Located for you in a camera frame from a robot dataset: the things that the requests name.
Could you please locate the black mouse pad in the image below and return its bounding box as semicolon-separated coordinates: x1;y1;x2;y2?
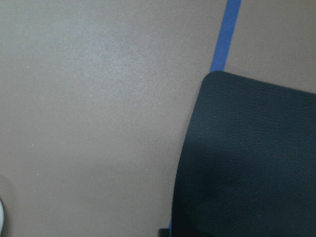
171;71;316;237

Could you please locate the white computer mouse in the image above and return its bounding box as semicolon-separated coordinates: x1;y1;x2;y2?
0;200;4;232

